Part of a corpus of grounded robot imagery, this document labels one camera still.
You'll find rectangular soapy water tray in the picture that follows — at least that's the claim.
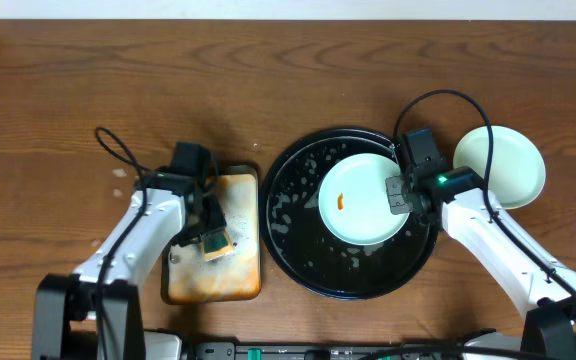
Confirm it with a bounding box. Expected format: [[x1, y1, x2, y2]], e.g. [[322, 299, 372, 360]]
[[161, 165, 261, 304]]

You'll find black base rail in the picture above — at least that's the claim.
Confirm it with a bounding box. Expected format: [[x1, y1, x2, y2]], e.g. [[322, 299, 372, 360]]
[[181, 341, 547, 360]]

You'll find black cable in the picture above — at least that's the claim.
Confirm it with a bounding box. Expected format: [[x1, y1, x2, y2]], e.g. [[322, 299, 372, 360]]
[[392, 89, 576, 336], [92, 126, 169, 360]]

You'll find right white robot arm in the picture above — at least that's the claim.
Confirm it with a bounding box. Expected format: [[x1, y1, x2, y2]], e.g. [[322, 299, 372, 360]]
[[385, 167, 576, 359]]

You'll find round black tray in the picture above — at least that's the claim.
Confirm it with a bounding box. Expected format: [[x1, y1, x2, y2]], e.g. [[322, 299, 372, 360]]
[[259, 128, 438, 300]]

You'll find yellow green scrub sponge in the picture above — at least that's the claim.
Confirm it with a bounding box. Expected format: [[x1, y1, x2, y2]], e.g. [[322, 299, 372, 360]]
[[201, 230, 234, 261]]

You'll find light blue plate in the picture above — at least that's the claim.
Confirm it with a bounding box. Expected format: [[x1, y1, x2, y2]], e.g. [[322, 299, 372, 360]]
[[318, 153, 409, 246], [453, 125, 546, 206]]

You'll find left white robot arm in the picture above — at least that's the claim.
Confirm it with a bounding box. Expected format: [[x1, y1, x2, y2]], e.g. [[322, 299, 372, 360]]
[[31, 173, 226, 359]]

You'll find yellow plate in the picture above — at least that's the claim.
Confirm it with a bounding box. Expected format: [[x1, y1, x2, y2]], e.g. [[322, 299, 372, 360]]
[[502, 198, 534, 209]]

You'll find left black cable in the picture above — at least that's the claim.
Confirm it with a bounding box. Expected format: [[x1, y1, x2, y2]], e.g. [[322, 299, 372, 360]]
[[92, 126, 169, 360]]

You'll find right black cable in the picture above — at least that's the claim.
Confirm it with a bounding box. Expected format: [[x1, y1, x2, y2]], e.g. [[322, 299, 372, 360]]
[[392, 89, 576, 336]]

